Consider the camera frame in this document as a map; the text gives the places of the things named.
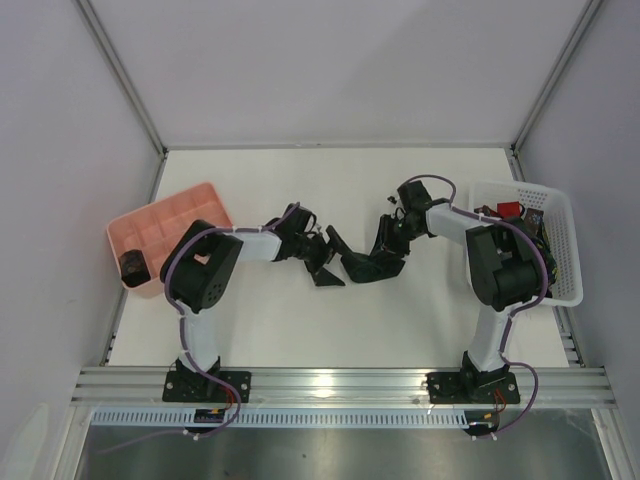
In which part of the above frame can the dark green tie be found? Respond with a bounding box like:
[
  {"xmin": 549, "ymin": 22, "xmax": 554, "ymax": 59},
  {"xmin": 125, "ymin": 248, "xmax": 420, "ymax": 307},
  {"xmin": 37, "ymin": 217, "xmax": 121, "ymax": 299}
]
[{"xmin": 340, "ymin": 252, "xmax": 405, "ymax": 284}]

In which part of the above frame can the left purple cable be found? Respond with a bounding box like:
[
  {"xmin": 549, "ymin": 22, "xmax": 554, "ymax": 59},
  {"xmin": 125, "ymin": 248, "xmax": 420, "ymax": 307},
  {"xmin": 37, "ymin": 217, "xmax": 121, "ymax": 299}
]
[{"xmin": 163, "ymin": 202, "xmax": 301, "ymax": 431}]

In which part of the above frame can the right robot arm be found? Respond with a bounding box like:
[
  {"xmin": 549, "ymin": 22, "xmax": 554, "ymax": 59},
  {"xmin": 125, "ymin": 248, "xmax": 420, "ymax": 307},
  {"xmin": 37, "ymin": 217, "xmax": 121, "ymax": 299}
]
[{"xmin": 370, "ymin": 175, "xmax": 549, "ymax": 400}]

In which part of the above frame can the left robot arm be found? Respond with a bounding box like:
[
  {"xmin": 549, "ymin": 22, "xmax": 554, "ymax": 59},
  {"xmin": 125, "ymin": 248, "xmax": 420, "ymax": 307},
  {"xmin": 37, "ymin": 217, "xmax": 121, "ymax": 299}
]
[{"xmin": 160, "ymin": 203, "xmax": 345, "ymax": 402}]

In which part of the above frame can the rolled dark brown tie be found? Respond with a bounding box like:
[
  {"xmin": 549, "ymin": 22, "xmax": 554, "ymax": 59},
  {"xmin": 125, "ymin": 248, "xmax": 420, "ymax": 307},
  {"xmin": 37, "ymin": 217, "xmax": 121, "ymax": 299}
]
[{"xmin": 118, "ymin": 249, "xmax": 151, "ymax": 288}]

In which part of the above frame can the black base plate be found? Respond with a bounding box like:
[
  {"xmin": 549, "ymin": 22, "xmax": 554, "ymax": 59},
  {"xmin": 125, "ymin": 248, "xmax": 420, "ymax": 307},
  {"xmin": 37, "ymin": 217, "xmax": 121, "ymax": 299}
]
[
  {"xmin": 426, "ymin": 371, "xmax": 521, "ymax": 405},
  {"xmin": 162, "ymin": 370, "xmax": 252, "ymax": 404}
]

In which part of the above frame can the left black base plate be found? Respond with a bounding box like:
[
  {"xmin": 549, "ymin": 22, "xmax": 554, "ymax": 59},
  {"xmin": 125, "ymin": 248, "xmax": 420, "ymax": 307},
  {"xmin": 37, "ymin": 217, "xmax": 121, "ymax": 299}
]
[{"xmin": 162, "ymin": 370, "xmax": 252, "ymax": 404}]

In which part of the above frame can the brown patterned tie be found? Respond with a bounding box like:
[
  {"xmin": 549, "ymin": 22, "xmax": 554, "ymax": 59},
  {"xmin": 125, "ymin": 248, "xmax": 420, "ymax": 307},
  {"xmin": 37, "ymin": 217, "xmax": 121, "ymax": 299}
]
[{"xmin": 523, "ymin": 208, "xmax": 546, "ymax": 239}]

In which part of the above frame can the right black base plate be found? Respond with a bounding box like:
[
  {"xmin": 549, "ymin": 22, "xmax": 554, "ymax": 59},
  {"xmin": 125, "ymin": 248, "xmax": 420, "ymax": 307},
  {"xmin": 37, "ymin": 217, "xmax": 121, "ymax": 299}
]
[{"xmin": 426, "ymin": 371, "xmax": 521, "ymax": 405}]

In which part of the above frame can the red tie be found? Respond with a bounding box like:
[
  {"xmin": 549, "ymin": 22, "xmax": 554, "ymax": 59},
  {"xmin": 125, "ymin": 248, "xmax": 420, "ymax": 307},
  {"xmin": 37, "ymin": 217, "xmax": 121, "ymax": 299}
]
[{"xmin": 496, "ymin": 201, "xmax": 524, "ymax": 219}]

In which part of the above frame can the white slotted cable duct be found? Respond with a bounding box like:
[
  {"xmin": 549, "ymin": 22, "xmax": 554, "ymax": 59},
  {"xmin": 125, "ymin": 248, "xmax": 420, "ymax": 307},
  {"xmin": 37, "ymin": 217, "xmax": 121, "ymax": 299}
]
[{"xmin": 91, "ymin": 407, "xmax": 469, "ymax": 429}]

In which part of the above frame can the white plastic basket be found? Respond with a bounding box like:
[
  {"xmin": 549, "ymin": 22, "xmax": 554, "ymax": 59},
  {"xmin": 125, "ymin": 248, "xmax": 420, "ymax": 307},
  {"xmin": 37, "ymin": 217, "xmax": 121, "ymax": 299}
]
[{"xmin": 468, "ymin": 180, "xmax": 583, "ymax": 308}]

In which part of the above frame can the pink compartment tray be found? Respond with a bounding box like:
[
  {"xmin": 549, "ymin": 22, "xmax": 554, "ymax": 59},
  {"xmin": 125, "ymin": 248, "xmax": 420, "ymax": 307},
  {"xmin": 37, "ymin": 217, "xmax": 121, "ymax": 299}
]
[{"xmin": 106, "ymin": 182, "xmax": 232, "ymax": 298}]

